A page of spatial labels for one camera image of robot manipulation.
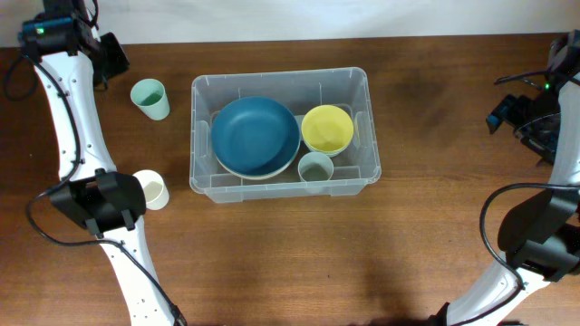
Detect mint green cup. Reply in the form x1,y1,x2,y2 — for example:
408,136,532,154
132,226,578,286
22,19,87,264
130,79,170,120

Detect cream cup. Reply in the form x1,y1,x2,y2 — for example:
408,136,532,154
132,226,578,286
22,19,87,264
133,169,169,210

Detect dark blue bowl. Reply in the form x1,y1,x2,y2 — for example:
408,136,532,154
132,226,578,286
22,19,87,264
210,96,301,175

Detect yellow small bowl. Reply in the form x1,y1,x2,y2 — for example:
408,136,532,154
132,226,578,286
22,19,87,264
300,105,354,151

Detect grey translucent cup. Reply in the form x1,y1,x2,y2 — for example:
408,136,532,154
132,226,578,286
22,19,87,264
297,152,334,182

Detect mint green small bowl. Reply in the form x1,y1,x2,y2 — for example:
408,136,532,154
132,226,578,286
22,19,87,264
303,140,350,158

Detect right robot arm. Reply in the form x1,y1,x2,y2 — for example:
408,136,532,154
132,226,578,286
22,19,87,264
427,30,579,325

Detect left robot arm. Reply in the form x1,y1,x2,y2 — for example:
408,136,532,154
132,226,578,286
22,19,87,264
18,0,187,325

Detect clear plastic storage bin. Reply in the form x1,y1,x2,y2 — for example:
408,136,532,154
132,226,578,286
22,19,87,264
189,67,382,204

